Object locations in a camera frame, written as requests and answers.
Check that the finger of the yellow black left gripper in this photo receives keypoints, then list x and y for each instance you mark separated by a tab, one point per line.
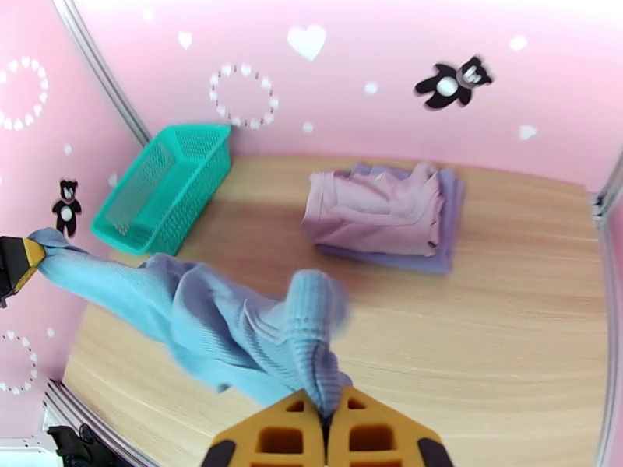
17	261

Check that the aluminium corner post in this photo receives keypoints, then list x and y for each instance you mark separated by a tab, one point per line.
611	285
102	76

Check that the mauve grey shirt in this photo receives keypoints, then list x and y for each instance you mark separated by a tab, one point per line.
375	212

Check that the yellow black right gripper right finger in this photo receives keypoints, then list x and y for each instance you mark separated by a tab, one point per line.
375	441

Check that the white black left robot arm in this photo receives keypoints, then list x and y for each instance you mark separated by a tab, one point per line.
78	448

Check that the aluminium table side rail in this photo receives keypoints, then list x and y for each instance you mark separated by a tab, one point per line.
87	412

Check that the black teddy bear sticker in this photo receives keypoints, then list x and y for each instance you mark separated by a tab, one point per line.
455	86
66	210

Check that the lavender blue shirt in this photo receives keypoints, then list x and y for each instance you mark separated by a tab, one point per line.
450	222

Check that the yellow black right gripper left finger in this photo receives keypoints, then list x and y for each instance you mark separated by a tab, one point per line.
277	441

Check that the teal plastic laundry basket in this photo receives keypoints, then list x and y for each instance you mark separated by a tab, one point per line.
160	198

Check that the blue ribbed shirt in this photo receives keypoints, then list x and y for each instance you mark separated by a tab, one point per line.
219	324

